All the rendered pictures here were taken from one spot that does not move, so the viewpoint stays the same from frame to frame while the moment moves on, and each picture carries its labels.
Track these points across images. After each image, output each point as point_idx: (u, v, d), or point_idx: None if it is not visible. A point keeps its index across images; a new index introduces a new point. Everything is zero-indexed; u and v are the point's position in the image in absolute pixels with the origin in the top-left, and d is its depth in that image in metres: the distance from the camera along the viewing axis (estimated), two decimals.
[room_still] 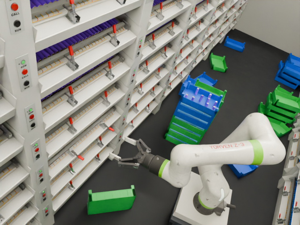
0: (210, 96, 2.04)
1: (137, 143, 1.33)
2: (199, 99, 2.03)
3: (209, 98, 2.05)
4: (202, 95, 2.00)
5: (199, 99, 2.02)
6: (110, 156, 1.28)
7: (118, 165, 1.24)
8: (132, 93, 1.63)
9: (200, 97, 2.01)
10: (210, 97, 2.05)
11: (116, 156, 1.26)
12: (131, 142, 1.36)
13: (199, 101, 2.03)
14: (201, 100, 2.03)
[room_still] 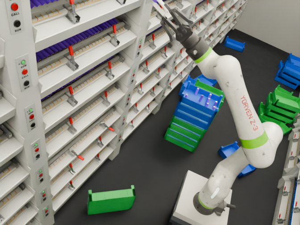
0: (210, 96, 2.04)
1: (168, 19, 1.08)
2: (199, 99, 2.03)
3: (209, 98, 2.05)
4: (202, 95, 2.00)
5: (199, 99, 2.02)
6: None
7: (176, 8, 1.03)
8: (132, 93, 1.63)
9: (200, 97, 2.01)
10: (210, 97, 2.05)
11: None
12: (161, 10, 1.05)
13: (199, 101, 2.03)
14: (201, 100, 2.03)
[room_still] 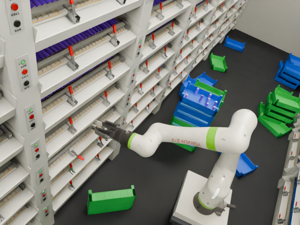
0: (210, 96, 2.04)
1: (101, 131, 1.43)
2: (199, 99, 2.03)
3: (209, 98, 2.05)
4: (202, 95, 2.00)
5: (199, 99, 2.02)
6: None
7: (106, 121, 1.48)
8: (132, 93, 1.63)
9: (200, 97, 2.01)
10: (210, 97, 2.05)
11: (99, 124, 1.48)
12: (94, 126, 1.45)
13: (199, 101, 2.03)
14: (201, 100, 2.03)
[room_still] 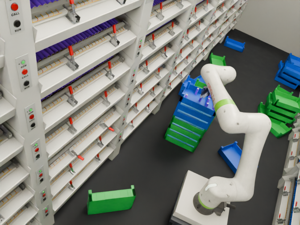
0: (210, 96, 2.04)
1: None
2: (199, 99, 2.03)
3: (209, 98, 2.05)
4: None
5: (199, 99, 2.02)
6: (200, 96, 1.99)
7: (201, 92, 1.92)
8: (132, 93, 1.63)
9: None
10: (210, 97, 2.05)
11: None
12: (205, 94, 1.96)
13: (199, 101, 2.03)
14: (201, 100, 2.03)
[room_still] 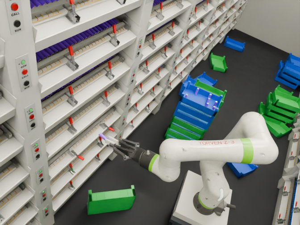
0: (210, 96, 2.04)
1: (119, 149, 1.33)
2: (102, 134, 1.38)
3: (209, 98, 2.05)
4: None
5: (103, 135, 1.38)
6: (110, 137, 1.37)
7: (123, 139, 1.36)
8: (132, 93, 1.63)
9: (106, 137, 1.37)
10: (210, 97, 2.05)
11: (115, 143, 1.37)
12: (112, 143, 1.34)
13: (100, 132, 1.37)
14: (100, 135, 1.37)
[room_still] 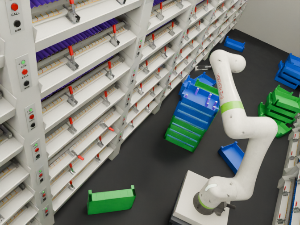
0: (210, 96, 2.04)
1: None
2: None
3: (209, 98, 2.05)
4: None
5: None
6: (196, 68, 1.84)
7: (197, 68, 1.76)
8: (132, 93, 1.63)
9: None
10: (210, 97, 2.05)
11: None
12: None
13: None
14: None
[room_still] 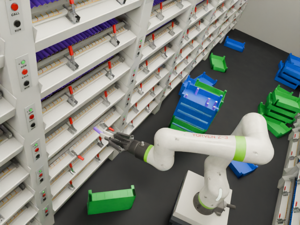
0: (101, 131, 1.40)
1: (114, 142, 1.36)
2: None
3: (97, 129, 1.40)
4: None
5: None
6: (105, 131, 1.40)
7: (118, 132, 1.40)
8: (132, 93, 1.63)
9: None
10: (98, 131, 1.39)
11: (110, 136, 1.40)
12: (107, 136, 1.37)
13: None
14: None
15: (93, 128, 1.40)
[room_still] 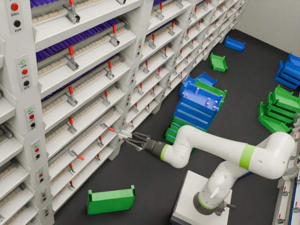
0: None
1: (135, 135, 1.47)
2: None
3: None
4: None
5: None
6: (119, 137, 1.49)
7: (126, 143, 1.44)
8: (132, 93, 1.63)
9: None
10: None
11: (124, 136, 1.46)
12: (127, 135, 1.49)
13: None
14: None
15: None
